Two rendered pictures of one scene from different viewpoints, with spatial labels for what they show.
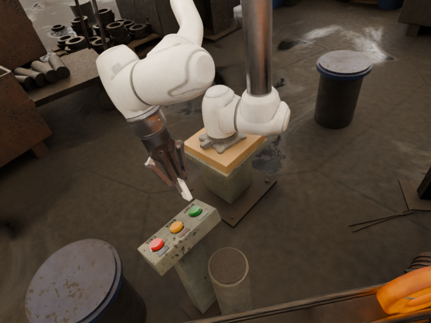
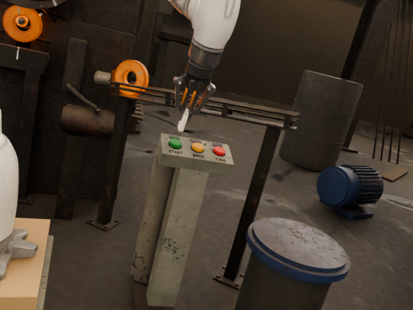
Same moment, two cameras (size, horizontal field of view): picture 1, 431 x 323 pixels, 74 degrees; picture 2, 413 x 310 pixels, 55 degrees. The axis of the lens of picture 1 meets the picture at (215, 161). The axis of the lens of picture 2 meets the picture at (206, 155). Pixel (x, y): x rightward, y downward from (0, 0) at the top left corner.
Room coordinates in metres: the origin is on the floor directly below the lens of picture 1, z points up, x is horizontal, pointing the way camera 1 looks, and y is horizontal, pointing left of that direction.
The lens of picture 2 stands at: (1.65, 0.62, 0.94)
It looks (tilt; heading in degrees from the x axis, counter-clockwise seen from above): 16 degrees down; 201
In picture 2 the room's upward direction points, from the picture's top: 14 degrees clockwise
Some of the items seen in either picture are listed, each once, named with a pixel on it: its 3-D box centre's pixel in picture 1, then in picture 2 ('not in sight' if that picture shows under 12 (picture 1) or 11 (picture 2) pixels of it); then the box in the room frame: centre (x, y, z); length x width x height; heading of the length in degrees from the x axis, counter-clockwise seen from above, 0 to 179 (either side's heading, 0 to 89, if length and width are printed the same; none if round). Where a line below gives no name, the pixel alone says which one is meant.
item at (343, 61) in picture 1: (338, 91); not in sight; (1.58, -0.88, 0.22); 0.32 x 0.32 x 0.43
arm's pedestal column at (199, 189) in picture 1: (227, 170); not in sight; (1.10, -0.06, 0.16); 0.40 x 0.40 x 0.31; 41
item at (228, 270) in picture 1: (234, 297); (158, 217); (0.39, 0.02, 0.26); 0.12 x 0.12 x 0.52
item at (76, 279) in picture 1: (98, 302); (279, 299); (0.47, 0.54, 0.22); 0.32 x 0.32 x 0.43
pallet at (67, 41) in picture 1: (110, 31); not in sight; (3.45, 0.91, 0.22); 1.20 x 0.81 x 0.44; 123
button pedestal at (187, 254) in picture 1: (194, 270); (177, 227); (0.49, 0.15, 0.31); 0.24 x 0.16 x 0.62; 128
